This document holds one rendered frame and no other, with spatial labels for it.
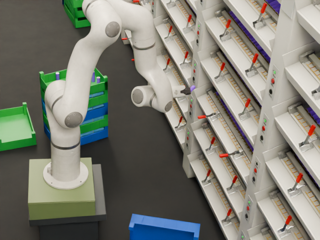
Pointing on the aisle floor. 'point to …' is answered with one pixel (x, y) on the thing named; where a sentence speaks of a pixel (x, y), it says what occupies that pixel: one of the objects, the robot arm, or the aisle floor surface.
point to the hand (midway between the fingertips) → (185, 91)
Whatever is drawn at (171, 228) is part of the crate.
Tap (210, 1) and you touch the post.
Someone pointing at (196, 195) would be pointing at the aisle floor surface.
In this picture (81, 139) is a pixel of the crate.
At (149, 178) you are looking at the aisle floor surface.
